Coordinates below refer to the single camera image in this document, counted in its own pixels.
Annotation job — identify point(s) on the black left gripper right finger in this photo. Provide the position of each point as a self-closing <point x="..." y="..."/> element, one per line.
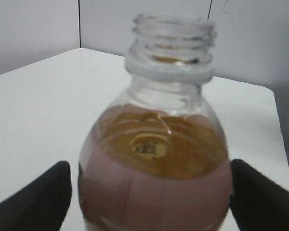
<point x="257" y="203"/>

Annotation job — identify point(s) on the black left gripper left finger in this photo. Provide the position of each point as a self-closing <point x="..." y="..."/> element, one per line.
<point x="42" y="205"/>

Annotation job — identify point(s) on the peach oolong tea bottle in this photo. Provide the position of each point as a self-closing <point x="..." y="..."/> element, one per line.
<point x="157" y="157"/>

